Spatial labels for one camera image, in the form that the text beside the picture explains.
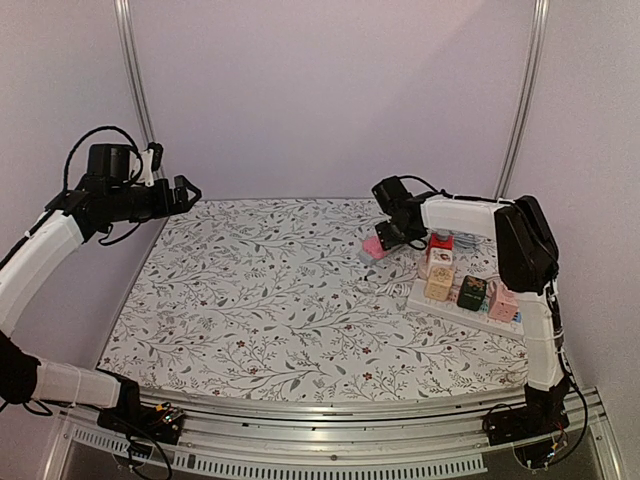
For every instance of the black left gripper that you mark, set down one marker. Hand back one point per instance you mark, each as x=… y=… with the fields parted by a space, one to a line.
x=165 y=206

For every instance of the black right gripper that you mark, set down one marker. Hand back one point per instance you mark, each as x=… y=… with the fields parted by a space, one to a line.
x=392 y=235

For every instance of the pink plug adapter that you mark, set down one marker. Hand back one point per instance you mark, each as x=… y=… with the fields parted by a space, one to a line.
x=373 y=248

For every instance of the grey blue power strip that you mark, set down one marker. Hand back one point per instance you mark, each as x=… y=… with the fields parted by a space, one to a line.
x=368 y=261

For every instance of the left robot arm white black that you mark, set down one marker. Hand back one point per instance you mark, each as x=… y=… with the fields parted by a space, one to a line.
x=119 y=185

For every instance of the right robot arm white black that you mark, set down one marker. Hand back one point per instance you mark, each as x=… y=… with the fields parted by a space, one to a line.
x=527 y=257

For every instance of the white cube adapter red print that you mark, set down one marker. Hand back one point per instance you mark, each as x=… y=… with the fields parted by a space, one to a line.
x=438 y=257

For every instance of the beige cube adapter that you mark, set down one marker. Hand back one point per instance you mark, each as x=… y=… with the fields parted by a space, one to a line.
x=439 y=283

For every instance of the white power strip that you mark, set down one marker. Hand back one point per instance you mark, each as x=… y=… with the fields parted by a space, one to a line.
x=451 y=312

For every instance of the dark green cube adapter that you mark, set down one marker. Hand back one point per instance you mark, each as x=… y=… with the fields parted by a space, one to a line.
x=472 y=293

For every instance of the floral patterned table mat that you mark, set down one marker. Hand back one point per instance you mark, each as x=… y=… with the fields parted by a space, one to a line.
x=267 y=300

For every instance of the pink cube adapter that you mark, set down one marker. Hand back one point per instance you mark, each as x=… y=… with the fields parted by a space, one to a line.
x=503 y=305

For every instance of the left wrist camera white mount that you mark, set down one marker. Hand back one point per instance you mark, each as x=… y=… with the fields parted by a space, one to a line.
x=151 y=163

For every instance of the left aluminium frame post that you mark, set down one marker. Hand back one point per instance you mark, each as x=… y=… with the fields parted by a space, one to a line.
x=124 y=23

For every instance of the aluminium frame post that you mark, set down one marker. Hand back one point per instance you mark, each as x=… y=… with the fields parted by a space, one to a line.
x=124 y=23
x=525 y=98

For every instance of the right aluminium frame post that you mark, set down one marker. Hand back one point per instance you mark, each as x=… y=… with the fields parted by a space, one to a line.
x=525 y=98

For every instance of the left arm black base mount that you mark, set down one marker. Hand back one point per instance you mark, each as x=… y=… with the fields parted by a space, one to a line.
x=162 y=423

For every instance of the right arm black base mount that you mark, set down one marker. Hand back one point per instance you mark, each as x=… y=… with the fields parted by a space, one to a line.
x=506 y=424

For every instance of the aluminium front rail base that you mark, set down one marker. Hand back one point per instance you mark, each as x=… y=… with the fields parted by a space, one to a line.
x=437 y=438

